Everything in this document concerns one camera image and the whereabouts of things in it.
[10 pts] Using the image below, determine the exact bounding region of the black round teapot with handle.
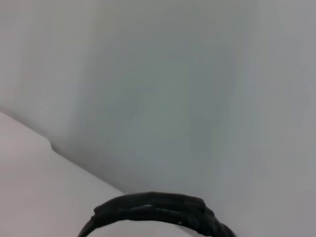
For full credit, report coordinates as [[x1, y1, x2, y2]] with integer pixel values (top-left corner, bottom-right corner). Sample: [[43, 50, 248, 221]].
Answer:
[[77, 191, 238, 237]]

